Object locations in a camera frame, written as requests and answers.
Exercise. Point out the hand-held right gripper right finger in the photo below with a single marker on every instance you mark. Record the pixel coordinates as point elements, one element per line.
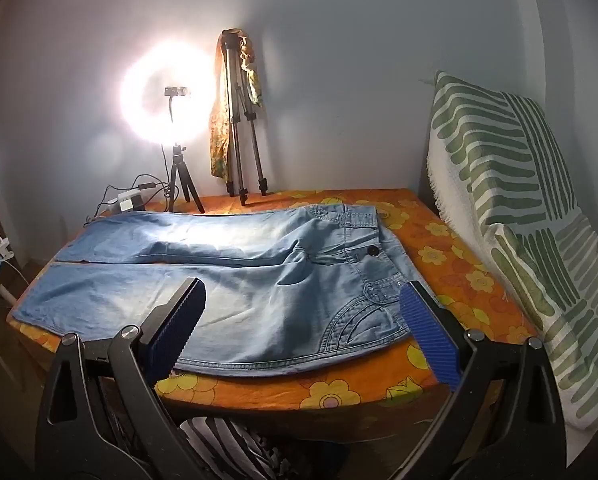
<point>429,330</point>

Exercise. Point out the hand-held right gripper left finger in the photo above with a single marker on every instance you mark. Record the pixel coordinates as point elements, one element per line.
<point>179,330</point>

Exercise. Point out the light blue denim pants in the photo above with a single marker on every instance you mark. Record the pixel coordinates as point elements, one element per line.
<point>259,280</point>

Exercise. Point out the orange floral tablecloth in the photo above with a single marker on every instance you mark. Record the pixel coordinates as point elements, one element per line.
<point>454,270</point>

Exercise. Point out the black white striped clothing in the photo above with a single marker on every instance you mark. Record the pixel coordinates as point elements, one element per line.
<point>229,445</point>

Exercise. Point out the white power strip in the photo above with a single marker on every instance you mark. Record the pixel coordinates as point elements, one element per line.
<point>128,201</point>

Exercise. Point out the small black tripod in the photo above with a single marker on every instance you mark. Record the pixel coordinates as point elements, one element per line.
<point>179,160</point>

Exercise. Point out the white green striped blanket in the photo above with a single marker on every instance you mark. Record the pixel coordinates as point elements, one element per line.
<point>499,160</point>

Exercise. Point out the yellow patterned cloth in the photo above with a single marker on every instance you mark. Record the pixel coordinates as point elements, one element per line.
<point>218,145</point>

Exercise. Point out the tall grey tripod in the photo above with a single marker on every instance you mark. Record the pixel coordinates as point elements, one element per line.
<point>235,110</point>

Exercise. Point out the phone clamp holder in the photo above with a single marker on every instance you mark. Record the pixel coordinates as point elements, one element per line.
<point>176,91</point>

